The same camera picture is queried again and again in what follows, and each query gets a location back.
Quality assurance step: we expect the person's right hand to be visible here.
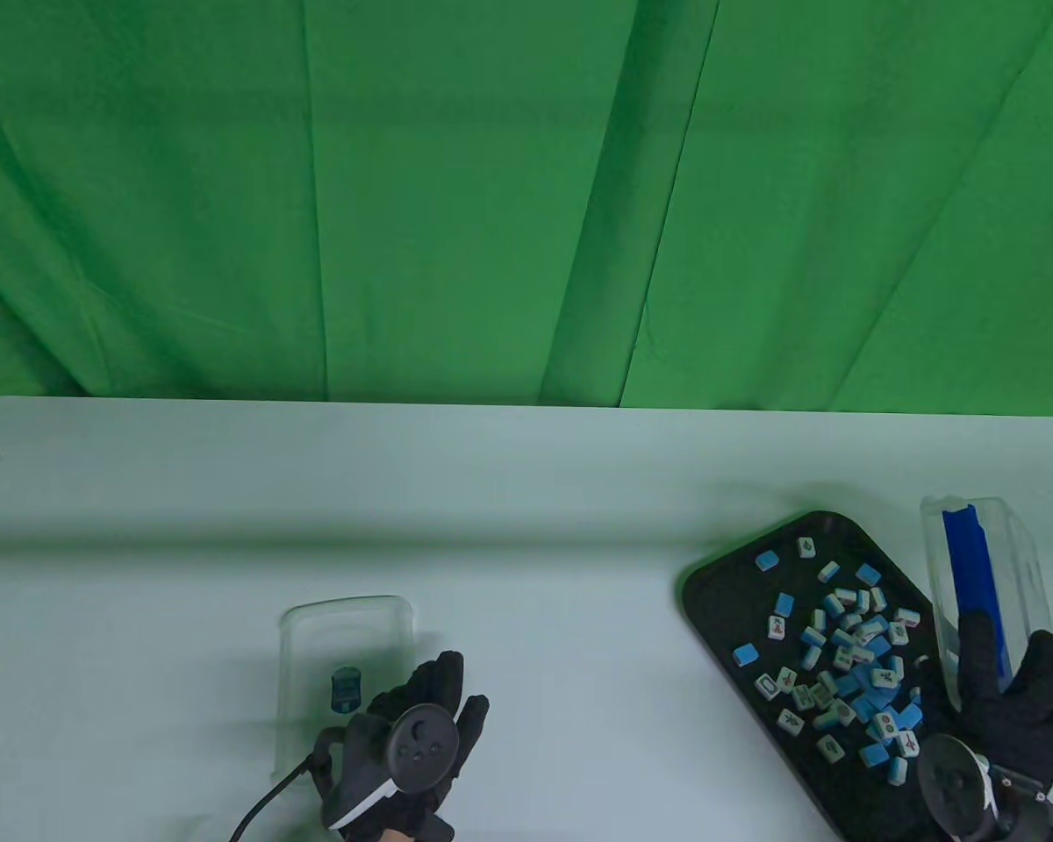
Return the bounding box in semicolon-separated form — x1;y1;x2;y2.
939;611;1053;792

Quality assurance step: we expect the person's left hand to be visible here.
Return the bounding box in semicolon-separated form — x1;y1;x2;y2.
320;651;491;842

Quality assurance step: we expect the clear plastic lid blue label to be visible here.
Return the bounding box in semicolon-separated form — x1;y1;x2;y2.
279;596;417;788

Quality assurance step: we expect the clear box with blue latches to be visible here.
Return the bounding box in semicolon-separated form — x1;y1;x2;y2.
920;496;1053;711

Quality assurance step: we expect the pile of blue mahjong tiles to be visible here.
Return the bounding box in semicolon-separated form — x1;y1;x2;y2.
733;537;944;786

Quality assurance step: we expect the black plastic tray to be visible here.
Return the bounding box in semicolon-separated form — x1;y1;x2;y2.
682;510;1047;842

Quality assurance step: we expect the black left hand controller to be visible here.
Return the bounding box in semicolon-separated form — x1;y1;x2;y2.
320;706;462;831

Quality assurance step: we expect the black hand controller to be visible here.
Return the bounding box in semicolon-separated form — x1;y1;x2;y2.
920;735;995;831
320;706;462;831

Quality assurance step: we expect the black right hand controller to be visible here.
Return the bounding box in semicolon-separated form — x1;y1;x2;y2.
920;735;995;831

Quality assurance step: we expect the green backdrop cloth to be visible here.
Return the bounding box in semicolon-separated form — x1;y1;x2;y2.
0;0;1053;418

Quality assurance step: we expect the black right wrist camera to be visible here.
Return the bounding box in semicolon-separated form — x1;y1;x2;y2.
987;763;1053;842

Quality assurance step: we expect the black left controller cable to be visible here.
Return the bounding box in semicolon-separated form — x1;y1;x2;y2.
228;757;327;842

